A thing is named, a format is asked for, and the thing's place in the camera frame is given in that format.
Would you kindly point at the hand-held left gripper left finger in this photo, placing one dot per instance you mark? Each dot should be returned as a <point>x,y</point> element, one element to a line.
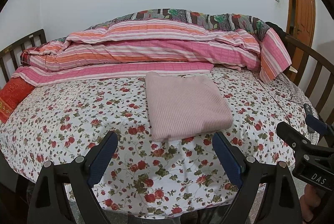
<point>103,158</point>

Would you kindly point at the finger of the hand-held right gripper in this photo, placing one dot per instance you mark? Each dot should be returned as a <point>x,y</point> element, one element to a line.
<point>289,132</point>
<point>317,124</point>

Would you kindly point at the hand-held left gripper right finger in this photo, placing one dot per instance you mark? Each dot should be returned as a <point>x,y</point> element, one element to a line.
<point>227,158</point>

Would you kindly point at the pink knit sweater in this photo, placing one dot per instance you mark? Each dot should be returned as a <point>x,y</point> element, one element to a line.
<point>182,106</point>

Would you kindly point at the person's right hand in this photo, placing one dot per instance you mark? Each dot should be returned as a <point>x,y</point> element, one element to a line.
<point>310,205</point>

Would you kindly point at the small black remote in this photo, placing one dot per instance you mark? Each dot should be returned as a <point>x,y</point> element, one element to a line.
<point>308,109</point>

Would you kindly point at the white floral bed sheet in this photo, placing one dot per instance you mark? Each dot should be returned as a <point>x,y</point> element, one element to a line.
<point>78,114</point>

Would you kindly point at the dark wooden slatted footboard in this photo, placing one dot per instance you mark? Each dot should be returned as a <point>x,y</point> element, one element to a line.
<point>308,57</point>

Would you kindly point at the red embroidered pillow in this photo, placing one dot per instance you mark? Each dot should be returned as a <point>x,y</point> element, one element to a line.
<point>14,96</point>

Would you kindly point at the pink orange striped quilt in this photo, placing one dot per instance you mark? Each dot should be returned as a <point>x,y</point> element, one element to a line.
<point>156,57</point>

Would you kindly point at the brown wooden door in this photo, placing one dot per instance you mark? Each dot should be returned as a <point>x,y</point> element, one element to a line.
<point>302,4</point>

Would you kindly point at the dark wooden slatted headboard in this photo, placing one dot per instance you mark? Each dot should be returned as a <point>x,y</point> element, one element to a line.
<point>18,49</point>

